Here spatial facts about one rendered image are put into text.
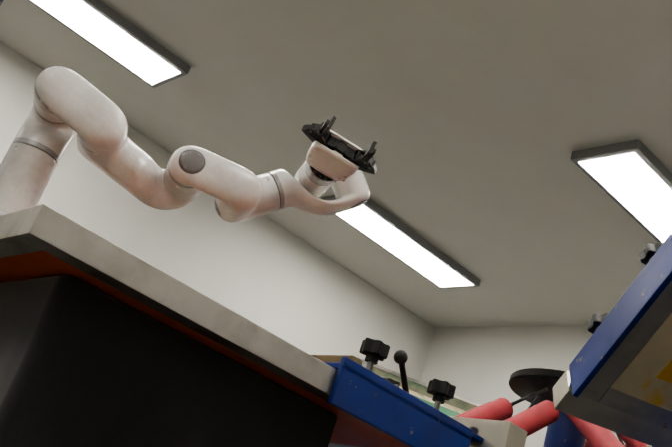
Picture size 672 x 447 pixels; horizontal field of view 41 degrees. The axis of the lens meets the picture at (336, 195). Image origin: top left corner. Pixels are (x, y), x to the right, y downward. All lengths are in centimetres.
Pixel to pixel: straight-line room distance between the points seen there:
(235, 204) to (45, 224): 76
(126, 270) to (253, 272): 519
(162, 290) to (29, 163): 73
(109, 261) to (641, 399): 87
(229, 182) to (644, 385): 84
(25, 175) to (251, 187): 43
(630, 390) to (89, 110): 109
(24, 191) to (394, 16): 244
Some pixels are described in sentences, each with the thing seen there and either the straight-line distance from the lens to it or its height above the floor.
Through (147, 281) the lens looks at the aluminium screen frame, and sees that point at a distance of 111.
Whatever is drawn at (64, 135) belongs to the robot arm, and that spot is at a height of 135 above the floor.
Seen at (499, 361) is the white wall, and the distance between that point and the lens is 693.
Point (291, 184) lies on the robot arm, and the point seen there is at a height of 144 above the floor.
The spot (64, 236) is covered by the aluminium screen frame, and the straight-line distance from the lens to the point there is 106.
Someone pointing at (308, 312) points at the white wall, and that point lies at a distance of 656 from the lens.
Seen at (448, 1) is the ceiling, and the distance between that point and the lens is 376.
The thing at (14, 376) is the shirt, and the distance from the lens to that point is 113.
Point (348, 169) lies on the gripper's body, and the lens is 175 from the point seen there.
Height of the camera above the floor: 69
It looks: 24 degrees up
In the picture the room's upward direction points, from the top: 19 degrees clockwise
